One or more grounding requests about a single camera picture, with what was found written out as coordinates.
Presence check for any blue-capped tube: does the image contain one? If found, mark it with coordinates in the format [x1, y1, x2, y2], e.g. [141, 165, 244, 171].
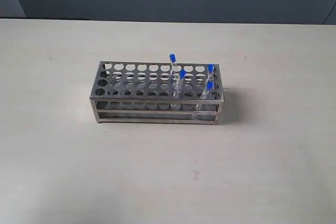
[207, 64, 214, 82]
[195, 80, 216, 111]
[170, 54, 179, 80]
[171, 69, 186, 110]

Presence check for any stainless steel test tube rack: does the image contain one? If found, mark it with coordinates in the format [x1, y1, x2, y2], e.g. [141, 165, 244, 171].
[89, 61, 225, 125]

